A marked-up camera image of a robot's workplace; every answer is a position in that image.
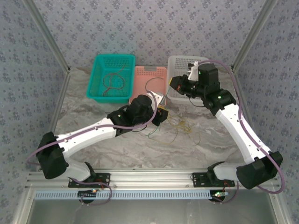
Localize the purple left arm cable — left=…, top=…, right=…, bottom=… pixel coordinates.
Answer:
left=25, top=92, right=113, bottom=206

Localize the grey-brown cable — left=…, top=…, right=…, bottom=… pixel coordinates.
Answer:
left=103, top=65, right=127, bottom=97

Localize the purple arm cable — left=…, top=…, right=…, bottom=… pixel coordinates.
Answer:
left=200, top=59, right=286, bottom=206
left=25, top=92, right=113, bottom=206

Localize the aluminium frame post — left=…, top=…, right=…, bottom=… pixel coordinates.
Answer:
left=231, top=0, right=278, bottom=73
left=23, top=0, right=71, bottom=73

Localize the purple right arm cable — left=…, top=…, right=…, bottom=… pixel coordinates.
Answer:
left=200, top=59, right=286, bottom=206

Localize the white slotted cable duct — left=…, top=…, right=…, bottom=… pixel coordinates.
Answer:
left=35, top=190, right=226, bottom=200

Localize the pink plastic basket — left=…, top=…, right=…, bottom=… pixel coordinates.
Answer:
left=128, top=66, right=167, bottom=105

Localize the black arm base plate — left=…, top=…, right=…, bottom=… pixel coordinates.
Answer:
left=192, top=172, right=235, bottom=188
left=68, top=173, right=111, bottom=188

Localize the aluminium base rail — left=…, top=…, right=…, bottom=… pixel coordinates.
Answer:
left=25, top=169, right=280, bottom=189

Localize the teal plastic basket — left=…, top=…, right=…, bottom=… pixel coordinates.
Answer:
left=85, top=54, right=136, bottom=104

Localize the white plastic basket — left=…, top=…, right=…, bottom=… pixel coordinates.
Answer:
left=166, top=55, right=210, bottom=105

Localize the small circuit board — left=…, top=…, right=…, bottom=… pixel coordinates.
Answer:
left=78, top=190, right=98, bottom=198
left=211, top=190, right=228, bottom=201

